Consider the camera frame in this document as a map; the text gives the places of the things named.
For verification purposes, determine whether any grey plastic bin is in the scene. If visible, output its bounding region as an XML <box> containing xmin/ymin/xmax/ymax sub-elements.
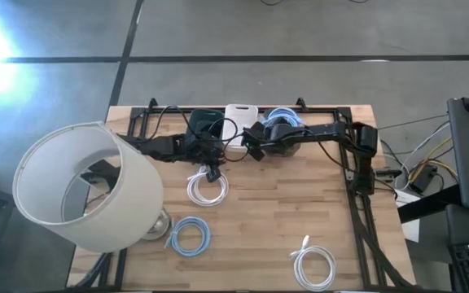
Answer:
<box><xmin>258</xmin><ymin>107</ymin><xmax>303</xmax><ymax>158</ymax></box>

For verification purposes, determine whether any white paper sheet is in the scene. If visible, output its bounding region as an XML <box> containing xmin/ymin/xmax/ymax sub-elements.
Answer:
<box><xmin>395</xmin><ymin>189</ymin><xmax>421</xmax><ymax>243</ymax></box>

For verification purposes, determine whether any white plastic bin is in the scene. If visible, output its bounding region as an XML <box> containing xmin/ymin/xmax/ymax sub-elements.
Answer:
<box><xmin>221</xmin><ymin>103</ymin><xmax>259</xmax><ymax>154</ymax></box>

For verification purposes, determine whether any yellow wire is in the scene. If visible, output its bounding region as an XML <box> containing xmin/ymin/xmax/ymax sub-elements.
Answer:
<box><xmin>405</xmin><ymin>136</ymin><xmax>459</xmax><ymax>184</ymax></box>

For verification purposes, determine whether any black power brick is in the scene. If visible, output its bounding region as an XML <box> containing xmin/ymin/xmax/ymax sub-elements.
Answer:
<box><xmin>408</xmin><ymin>164</ymin><xmax>439</xmax><ymax>195</ymax></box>

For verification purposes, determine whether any shiny metal lamp base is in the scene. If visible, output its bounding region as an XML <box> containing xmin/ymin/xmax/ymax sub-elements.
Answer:
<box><xmin>142</xmin><ymin>207</ymin><xmax>173</xmax><ymax>242</ymax></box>

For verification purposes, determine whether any white cable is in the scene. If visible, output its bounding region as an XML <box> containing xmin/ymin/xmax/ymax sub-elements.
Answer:
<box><xmin>186</xmin><ymin>164</ymin><xmax>230</xmax><ymax>208</ymax></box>
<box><xmin>287</xmin><ymin>234</ymin><xmax>337</xmax><ymax>292</ymax></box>

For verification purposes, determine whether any white lamp shade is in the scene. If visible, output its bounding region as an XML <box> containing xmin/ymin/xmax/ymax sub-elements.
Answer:
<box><xmin>11</xmin><ymin>120</ymin><xmax>165</xmax><ymax>254</ymax></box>

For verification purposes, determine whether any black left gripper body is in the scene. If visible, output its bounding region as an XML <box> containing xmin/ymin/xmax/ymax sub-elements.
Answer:
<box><xmin>183</xmin><ymin>132</ymin><xmax>224</xmax><ymax>167</ymax></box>

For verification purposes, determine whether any black side desk bar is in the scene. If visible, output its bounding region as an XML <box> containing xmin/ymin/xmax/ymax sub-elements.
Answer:
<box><xmin>397</xmin><ymin>185</ymin><xmax>463</xmax><ymax>224</ymax></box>

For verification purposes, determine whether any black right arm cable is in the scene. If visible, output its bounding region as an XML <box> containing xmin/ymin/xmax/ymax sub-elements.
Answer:
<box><xmin>314</xmin><ymin>138</ymin><xmax>399</xmax><ymax>200</ymax></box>

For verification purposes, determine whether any white wire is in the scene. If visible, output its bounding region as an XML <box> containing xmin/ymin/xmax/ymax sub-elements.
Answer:
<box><xmin>394</xmin><ymin>120</ymin><xmax>451</xmax><ymax>191</ymax></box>

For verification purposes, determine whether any black aluminium table frame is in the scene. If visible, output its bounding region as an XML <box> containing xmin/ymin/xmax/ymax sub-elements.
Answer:
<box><xmin>71</xmin><ymin>97</ymin><xmax>423</xmax><ymax>292</ymax></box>

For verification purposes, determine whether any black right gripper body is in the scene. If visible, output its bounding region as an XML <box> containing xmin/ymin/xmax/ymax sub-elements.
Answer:
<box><xmin>240</xmin><ymin>120</ymin><xmax>280</xmax><ymax>152</ymax></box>

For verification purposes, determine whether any dark green plastic bin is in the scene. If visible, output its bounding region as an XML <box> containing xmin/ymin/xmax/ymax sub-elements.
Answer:
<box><xmin>187</xmin><ymin>107</ymin><xmax>226</xmax><ymax>158</ymax></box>

